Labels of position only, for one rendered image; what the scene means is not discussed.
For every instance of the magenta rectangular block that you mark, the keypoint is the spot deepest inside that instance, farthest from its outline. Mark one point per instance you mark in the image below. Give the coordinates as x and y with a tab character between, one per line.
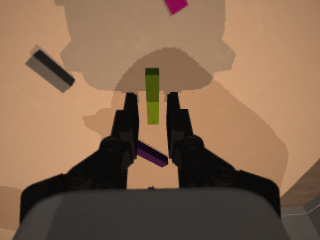
176	5

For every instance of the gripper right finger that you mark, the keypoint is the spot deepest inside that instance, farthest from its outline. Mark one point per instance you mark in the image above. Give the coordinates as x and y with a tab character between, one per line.
199	167

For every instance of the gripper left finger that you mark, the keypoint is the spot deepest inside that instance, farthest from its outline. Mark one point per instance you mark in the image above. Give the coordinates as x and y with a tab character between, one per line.
107	168

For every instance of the dark grey rectangular bar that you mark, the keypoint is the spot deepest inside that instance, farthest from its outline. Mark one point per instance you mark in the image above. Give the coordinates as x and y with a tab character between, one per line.
50	71

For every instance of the dark purple rod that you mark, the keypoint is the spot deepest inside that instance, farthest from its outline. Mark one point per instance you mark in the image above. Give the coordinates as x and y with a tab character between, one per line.
151	155

